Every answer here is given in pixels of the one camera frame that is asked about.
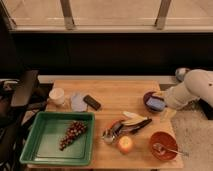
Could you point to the green plastic tray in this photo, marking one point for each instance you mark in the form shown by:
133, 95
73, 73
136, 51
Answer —
42, 146

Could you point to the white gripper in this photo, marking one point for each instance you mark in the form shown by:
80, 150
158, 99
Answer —
171, 102

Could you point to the dark chair at left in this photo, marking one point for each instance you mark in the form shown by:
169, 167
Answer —
15, 101

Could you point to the bunch of dark grapes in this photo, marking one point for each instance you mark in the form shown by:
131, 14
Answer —
75, 130

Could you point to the orange red bowl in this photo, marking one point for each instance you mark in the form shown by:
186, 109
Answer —
169, 145

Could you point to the dark purple bowl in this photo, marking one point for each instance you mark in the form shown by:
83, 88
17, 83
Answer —
149, 95

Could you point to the metal ice cream scoop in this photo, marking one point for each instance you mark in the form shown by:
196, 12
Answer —
110, 134

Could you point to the red yellow apple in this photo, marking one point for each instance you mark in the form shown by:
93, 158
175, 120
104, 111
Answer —
125, 144

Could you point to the black rectangular phone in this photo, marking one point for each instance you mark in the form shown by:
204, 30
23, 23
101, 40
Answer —
92, 102

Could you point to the black handled knife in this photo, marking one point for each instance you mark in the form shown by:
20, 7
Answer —
135, 128

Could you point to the white paper cup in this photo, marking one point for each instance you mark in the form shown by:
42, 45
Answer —
57, 96

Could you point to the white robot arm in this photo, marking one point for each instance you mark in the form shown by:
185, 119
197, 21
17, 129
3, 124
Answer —
195, 84

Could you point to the orange red pepper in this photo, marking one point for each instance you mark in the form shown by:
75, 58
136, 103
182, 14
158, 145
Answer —
110, 125

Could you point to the blue sponge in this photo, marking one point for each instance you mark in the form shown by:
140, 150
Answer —
155, 104

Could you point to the metal spoon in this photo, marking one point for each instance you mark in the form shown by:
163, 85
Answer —
160, 147

